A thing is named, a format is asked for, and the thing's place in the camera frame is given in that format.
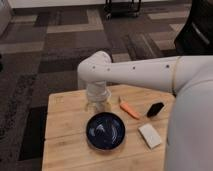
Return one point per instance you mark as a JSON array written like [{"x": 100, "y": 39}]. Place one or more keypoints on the black rolling cart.
[{"x": 122, "y": 8}]

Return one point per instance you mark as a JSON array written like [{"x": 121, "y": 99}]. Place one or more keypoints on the orange toy carrot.
[{"x": 127, "y": 108}]

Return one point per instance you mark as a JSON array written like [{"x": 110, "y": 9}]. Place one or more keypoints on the black oval object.
[{"x": 155, "y": 109}]

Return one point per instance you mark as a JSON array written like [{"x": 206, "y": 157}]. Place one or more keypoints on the dark blue ceramic bowl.
[{"x": 105, "y": 131}]

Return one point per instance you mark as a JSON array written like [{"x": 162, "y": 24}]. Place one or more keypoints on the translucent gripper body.
[{"x": 93, "y": 106}]

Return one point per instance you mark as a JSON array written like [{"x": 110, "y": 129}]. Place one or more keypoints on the white sponge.
[{"x": 150, "y": 135}]

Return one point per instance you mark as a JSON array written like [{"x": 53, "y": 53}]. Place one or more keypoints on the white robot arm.
[{"x": 189, "y": 140}]

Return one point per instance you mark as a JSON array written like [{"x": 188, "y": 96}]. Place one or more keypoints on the black office chair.
[{"x": 196, "y": 36}]

